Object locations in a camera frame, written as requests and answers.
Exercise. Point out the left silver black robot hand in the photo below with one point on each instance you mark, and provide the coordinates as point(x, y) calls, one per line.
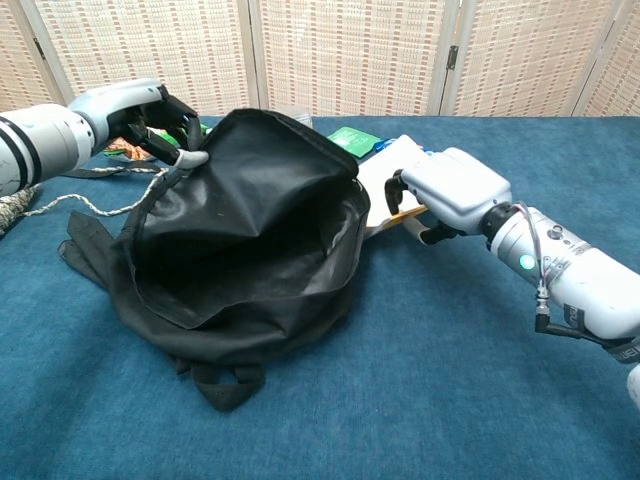
point(115, 100)

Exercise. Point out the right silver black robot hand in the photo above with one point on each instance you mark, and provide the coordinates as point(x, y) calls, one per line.
point(460, 185)

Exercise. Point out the white notebook yellow spine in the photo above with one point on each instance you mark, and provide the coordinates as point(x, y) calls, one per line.
point(380, 172)

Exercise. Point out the black backpack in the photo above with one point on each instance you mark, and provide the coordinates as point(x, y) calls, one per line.
point(240, 200)

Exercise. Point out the green orange snack bag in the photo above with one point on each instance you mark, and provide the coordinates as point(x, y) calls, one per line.
point(120, 146)

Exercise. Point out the green flat packet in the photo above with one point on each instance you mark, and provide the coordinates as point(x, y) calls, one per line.
point(350, 140)

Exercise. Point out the woven bamboo folding screen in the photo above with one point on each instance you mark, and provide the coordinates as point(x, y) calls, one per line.
point(350, 55)

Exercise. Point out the blue felt table cover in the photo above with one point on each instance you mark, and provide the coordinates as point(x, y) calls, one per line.
point(450, 375)

